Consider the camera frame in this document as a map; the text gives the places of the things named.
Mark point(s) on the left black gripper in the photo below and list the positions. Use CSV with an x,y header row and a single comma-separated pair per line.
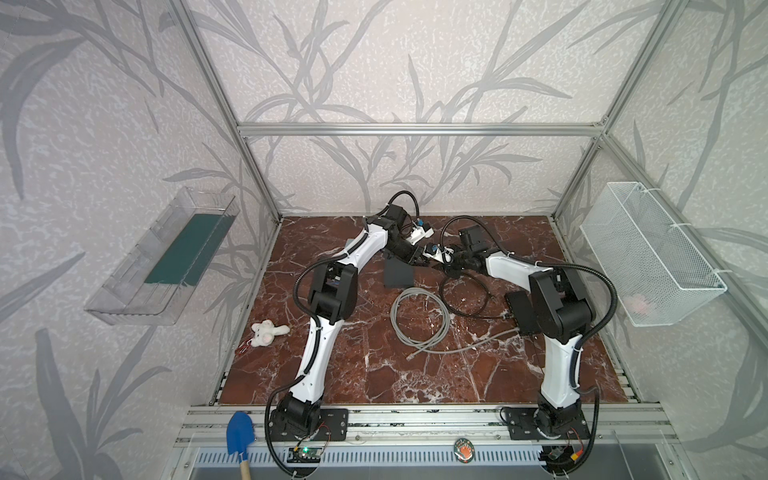
x,y
410,248

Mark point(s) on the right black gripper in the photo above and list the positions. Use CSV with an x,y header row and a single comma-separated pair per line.
x,y
450,262

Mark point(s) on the dark grey network switch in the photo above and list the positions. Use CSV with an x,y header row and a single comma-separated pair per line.
x,y
398,274

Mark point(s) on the black ribbed router box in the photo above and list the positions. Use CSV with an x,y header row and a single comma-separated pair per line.
x,y
521,308

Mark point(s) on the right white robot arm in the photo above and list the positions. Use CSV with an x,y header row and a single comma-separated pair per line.
x,y
553,301

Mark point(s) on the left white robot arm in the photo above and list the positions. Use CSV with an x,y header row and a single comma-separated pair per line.
x,y
327,291

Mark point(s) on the pink item in basket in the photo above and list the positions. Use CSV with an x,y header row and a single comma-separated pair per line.
x,y
638,304

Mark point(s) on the white plush toy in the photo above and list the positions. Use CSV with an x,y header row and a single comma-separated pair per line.
x,y
264,333

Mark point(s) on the green circuit board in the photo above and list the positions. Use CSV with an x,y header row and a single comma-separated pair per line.
x,y
304,455

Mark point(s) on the blue shovel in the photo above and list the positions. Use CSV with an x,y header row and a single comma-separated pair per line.
x,y
239,436

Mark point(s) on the white wire mesh basket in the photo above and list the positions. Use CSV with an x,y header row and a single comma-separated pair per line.
x,y
643,250

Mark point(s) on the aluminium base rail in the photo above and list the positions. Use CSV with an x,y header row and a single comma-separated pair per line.
x,y
434,424

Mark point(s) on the clear plastic wall bin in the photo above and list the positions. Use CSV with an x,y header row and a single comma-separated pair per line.
x,y
155,281

